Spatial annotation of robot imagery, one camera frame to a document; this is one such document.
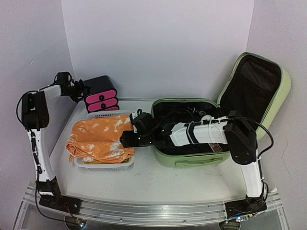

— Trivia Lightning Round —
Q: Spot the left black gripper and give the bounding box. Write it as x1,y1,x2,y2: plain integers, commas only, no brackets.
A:
64,79,90,103

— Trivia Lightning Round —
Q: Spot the black pink drawer organizer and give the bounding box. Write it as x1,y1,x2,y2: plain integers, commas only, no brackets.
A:
83,75,119,113

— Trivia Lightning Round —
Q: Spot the white round jar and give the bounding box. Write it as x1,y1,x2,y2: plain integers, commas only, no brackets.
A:
201,115,212,121

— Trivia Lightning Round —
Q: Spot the orange snack bag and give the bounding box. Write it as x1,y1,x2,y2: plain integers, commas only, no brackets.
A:
66,115,135,164

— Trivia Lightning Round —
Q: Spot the white perforated plastic basket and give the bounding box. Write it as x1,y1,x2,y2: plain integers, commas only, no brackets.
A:
72,110,134,171

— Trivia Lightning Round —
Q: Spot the green hard-shell suitcase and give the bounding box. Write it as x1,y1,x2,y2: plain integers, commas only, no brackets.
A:
151,52,291,167

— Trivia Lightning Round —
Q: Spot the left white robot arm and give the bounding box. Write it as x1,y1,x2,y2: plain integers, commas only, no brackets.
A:
17,80,87,209

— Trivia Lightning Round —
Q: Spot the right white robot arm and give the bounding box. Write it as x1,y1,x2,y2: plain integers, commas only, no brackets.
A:
119,111,274,212

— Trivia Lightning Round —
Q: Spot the black brush in suitcase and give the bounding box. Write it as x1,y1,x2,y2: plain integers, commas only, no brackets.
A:
187,107,206,116

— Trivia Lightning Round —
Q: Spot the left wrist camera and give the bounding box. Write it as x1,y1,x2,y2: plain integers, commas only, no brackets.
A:
53,72,73,86

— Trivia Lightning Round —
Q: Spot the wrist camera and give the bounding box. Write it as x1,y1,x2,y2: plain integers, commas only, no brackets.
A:
130,109,154,135
53,72,73,86

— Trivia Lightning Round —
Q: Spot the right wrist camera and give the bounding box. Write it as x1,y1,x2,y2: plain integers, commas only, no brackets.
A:
130,109,154,135

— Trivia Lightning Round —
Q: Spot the aluminium front rail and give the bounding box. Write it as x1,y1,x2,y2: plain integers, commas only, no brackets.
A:
21,198,283,225

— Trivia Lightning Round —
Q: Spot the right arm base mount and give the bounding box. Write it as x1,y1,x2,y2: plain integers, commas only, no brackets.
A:
225,193,268,219

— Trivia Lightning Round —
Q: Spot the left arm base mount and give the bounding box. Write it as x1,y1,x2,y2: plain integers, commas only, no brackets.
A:
39,195,82,214

